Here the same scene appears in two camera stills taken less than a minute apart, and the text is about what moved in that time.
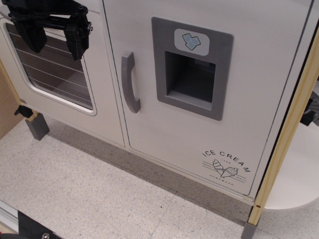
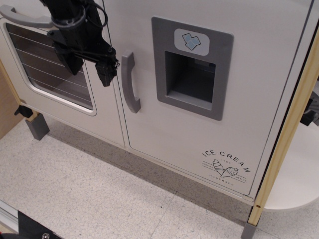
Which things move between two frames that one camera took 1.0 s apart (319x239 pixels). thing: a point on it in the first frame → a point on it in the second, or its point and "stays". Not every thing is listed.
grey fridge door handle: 127,60 stays
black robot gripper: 30,18 → 83,34
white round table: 296,182 stays
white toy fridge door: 204,84 stays
